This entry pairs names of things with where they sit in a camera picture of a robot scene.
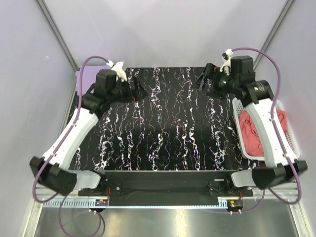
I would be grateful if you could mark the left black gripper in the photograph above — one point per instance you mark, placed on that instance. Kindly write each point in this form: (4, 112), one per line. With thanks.
(135, 88)

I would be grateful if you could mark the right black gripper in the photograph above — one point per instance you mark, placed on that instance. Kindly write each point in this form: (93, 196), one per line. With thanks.
(210, 79)

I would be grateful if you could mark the purple t shirt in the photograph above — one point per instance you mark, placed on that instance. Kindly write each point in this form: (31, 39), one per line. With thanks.
(89, 76)

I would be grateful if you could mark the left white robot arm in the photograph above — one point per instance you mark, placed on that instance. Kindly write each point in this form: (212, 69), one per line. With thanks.
(52, 169)

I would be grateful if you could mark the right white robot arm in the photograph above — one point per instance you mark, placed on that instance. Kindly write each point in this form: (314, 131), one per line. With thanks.
(281, 164)

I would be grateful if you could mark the white plastic laundry basket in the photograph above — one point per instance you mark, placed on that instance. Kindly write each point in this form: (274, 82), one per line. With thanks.
(238, 107)

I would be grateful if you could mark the red t shirt in basket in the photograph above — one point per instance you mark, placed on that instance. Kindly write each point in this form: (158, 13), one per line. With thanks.
(250, 136)

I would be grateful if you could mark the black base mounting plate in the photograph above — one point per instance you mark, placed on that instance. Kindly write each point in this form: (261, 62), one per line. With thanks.
(168, 176)

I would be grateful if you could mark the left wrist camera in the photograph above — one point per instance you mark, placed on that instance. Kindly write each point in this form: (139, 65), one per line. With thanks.
(106, 79)

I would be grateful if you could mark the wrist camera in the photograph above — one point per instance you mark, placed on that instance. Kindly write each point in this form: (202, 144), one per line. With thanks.
(238, 68)
(106, 79)

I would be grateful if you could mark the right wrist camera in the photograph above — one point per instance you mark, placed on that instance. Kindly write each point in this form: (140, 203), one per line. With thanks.
(238, 68)

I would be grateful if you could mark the white slotted cable duct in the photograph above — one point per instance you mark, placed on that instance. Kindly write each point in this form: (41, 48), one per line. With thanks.
(113, 202)

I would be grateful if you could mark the aluminium frame rail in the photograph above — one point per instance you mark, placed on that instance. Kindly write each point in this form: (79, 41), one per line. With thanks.
(119, 188)

